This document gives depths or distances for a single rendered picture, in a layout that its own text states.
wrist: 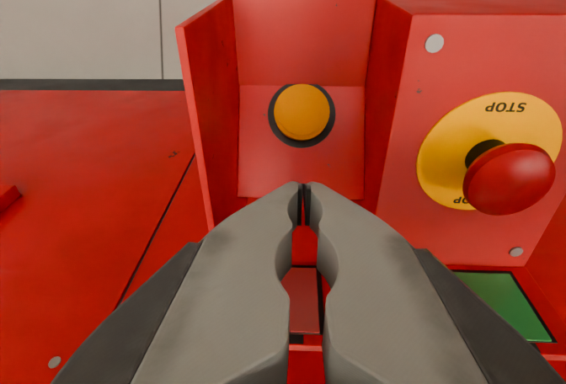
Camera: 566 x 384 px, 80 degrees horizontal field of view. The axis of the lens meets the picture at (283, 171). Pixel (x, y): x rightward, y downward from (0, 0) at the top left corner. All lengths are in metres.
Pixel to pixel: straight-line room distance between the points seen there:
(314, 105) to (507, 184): 0.12
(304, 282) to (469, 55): 0.15
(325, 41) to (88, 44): 0.93
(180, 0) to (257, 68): 0.76
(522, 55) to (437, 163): 0.06
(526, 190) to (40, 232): 0.52
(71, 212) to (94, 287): 0.16
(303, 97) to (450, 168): 0.10
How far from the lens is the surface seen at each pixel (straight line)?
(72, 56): 1.16
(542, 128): 0.22
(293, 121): 0.23
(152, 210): 0.52
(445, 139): 0.20
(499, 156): 0.18
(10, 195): 0.63
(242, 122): 0.25
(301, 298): 0.22
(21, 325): 0.45
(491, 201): 0.19
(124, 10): 1.05
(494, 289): 0.26
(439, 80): 0.18
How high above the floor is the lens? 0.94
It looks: 57 degrees down
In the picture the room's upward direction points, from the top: 176 degrees counter-clockwise
